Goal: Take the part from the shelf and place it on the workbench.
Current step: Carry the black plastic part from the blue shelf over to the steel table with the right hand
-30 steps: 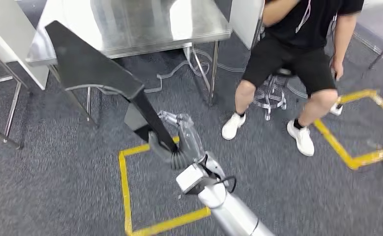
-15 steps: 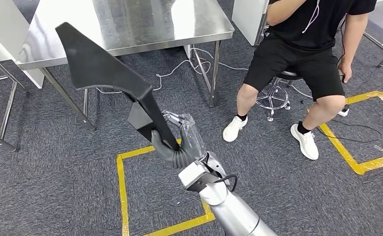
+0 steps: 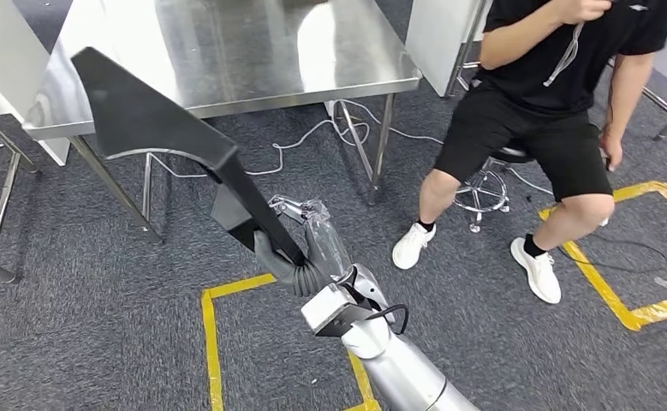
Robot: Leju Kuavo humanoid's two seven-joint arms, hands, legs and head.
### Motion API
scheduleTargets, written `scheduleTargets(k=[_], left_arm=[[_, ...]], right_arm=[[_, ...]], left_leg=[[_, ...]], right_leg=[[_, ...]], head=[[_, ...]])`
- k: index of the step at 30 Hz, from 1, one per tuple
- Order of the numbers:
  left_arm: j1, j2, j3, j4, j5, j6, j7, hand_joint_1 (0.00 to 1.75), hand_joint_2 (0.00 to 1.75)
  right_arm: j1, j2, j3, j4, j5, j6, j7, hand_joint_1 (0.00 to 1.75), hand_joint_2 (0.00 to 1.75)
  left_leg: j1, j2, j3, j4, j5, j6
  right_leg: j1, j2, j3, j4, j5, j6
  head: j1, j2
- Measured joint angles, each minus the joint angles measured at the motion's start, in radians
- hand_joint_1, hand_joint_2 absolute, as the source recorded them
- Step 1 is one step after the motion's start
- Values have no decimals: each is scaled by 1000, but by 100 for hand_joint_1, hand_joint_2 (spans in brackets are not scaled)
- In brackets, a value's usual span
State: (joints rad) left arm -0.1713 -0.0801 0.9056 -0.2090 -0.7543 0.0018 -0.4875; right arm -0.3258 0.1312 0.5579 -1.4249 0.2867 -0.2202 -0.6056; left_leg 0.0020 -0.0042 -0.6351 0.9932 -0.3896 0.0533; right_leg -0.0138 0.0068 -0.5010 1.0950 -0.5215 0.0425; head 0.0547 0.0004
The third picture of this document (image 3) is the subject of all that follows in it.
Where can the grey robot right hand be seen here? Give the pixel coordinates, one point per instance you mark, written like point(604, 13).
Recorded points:
point(330, 249)

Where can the person's left hand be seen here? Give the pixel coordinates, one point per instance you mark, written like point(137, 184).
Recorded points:
point(611, 153)

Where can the person's right hand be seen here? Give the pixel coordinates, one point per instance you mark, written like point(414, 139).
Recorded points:
point(580, 8)

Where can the black plastic car part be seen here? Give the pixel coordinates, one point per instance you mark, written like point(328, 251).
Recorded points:
point(140, 113)

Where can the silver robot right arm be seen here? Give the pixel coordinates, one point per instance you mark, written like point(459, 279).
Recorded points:
point(401, 369)

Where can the stainless steel workbench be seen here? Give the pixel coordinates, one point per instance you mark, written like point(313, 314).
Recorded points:
point(225, 51)

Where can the person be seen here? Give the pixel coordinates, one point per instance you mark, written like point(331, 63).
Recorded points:
point(537, 74)

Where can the chrome swivel stool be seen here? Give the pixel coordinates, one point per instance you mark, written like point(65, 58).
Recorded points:
point(509, 154)

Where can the white partition panel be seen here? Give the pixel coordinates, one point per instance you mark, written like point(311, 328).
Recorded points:
point(441, 39)
point(4, 57)

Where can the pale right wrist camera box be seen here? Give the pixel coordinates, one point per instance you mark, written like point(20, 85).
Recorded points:
point(327, 306)

